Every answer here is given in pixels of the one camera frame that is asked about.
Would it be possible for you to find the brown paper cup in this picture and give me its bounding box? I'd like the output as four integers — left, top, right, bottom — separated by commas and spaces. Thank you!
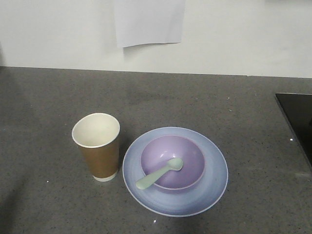
72, 113, 120, 182

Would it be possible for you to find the light green plastic spoon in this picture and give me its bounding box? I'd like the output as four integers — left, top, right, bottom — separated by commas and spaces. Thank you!
136, 158, 184, 190

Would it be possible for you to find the black induction cooktop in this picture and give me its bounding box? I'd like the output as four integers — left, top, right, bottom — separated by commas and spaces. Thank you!
275, 93, 312, 169

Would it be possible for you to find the purple plastic bowl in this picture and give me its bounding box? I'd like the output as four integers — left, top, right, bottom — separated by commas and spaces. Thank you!
136, 135, 206, 193

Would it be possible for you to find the white paper sheet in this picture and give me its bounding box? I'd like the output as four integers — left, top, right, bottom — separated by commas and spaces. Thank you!
114, 0, 186, 48

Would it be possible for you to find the light blue plate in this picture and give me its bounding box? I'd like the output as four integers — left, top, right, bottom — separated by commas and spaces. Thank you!
122, 127, 228, 217

